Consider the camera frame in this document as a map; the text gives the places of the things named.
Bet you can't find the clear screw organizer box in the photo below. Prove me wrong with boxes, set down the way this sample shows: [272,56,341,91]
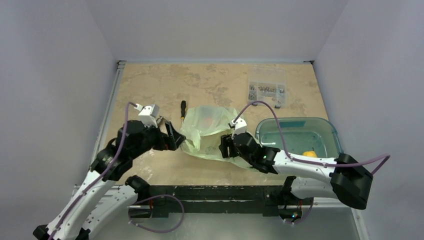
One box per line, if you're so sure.
[247,66,287,109]

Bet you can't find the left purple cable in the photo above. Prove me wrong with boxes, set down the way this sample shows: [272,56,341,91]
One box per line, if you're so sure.
[46,101,185,240]

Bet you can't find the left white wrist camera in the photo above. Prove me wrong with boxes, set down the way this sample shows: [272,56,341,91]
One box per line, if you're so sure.
[134,103,160,128]

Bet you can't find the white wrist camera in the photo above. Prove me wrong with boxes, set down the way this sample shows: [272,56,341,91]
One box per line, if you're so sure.
[228,117,248,136]
[134,103,160,128]

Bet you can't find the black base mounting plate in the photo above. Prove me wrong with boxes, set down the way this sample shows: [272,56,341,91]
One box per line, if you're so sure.
[117,184,314,220]

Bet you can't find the black yellow screwdriver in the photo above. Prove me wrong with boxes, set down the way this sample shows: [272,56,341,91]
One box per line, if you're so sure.
[180,100,187,122]

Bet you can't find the aluminium frame rail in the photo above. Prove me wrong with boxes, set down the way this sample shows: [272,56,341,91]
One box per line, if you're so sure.
[67,60,153,210]

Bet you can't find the teal plastic container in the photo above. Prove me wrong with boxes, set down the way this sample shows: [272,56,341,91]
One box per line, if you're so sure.
[255,117,344,158]

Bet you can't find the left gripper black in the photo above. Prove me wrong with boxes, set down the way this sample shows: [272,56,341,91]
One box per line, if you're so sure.
[130,119,185,158]

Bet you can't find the grey metal tool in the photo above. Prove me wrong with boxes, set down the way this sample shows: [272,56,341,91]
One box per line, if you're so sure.
[156,115,168,128]

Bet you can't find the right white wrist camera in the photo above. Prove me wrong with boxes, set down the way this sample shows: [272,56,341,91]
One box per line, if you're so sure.
[228,117,248,136]

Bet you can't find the light green plastic bag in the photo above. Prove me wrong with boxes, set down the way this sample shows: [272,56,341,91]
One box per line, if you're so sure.
[180,105,257,172]

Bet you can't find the red fake fruit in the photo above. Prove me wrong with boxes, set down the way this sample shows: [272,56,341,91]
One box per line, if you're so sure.
[202,116,214,126]

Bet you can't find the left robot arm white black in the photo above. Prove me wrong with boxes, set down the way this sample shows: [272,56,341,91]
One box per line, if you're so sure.
[33,120,186,240]

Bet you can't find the yellow fake lemon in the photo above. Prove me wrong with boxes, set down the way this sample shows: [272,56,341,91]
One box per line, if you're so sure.
[302,150,318,158]

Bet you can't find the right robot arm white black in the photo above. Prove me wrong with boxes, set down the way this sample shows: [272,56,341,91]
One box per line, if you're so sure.
[219,132,374,210]

